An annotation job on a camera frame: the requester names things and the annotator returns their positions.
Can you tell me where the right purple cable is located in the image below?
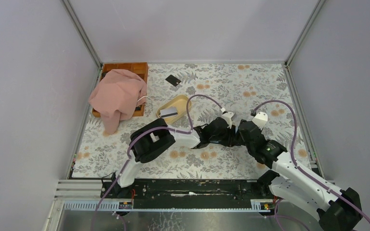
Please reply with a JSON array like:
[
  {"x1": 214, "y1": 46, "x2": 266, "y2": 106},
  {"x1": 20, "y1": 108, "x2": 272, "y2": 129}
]
[{"x1": 251, "y1": 100, "x2": 370, "y2": 231}]

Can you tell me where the grey striped credit card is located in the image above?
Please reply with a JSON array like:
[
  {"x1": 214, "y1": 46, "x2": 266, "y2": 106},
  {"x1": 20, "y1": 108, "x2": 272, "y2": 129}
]
[{"x1": 159, "y1": 107, "x2": 178, "y2": 118}]

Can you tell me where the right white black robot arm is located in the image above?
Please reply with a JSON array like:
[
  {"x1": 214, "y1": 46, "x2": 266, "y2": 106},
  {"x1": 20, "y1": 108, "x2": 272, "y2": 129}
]
[{"x1": 237, "y1": 120, "x2": 363, "y2": 231}]

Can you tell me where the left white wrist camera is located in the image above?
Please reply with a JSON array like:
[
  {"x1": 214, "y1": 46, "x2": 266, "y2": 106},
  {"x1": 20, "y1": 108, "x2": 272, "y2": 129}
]
[{"x1": 221, "y1": 107, "x2": 236, "y2": 128}]

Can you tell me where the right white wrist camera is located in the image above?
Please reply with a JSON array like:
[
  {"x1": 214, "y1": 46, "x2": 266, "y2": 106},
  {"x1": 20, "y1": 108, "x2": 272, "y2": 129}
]
[{"x1": 251, "y1": 111, "x2": 268, "y2": 130}]

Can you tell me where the black credit card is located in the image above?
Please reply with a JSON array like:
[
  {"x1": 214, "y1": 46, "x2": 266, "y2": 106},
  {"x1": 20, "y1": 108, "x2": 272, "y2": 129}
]
[{"x1": 165, "y1": 75, "x2": 181, "y2": 87}]

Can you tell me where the wooden compartment box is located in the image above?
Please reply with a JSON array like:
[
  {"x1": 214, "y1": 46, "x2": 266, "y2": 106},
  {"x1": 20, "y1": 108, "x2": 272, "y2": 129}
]
[{"x1": 92, "y1": 62, "x2": 148, "y2": 118}]

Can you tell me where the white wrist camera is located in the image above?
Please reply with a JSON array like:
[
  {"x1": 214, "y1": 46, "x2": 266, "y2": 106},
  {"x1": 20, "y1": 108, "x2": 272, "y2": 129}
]
[
  {"x1": 221, "y1": 107, "x2": 236, "y2": 128},
  {"x1": 251, "y1": 111, "x2": 268, "y2": 130}
]

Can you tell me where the pink cloth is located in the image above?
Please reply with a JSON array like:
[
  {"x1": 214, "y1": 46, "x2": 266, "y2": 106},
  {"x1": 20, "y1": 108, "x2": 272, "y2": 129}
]
[{"x1": 89, "y1": 69, "x2": 147, "y2": 134}]

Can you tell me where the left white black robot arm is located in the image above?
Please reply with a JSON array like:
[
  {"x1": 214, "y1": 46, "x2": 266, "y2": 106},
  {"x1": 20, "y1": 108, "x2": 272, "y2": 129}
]
[{"x1": 111, "y1": 117, "x2": 236, "y2": 198}]

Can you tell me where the aluminium front rail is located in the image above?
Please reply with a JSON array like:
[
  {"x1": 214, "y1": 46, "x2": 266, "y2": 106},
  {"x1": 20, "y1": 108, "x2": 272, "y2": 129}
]
[{"x1": 63, "y1": 200, "x2": 273, "y2": 214}]

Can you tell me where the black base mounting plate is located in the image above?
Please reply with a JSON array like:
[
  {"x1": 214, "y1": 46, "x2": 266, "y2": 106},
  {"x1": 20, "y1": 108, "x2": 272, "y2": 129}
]
[{"x1": 100, "y1": 179, "x2": 278, "y2": 210}]

